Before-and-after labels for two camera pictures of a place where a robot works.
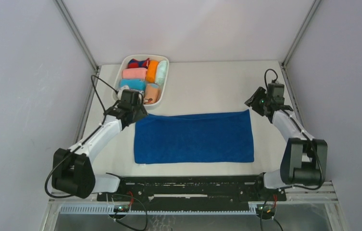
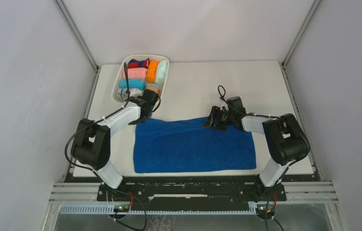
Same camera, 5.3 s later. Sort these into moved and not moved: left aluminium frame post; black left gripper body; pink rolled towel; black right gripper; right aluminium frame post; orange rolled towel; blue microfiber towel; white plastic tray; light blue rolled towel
Moved: blue microfiber towel; black right gripper; black left gripper body
Not moved: light blue rolled towel; white plastic tray; orange rolled towel; pink rolled towel; right aluminium frame post; left aluminium frame post
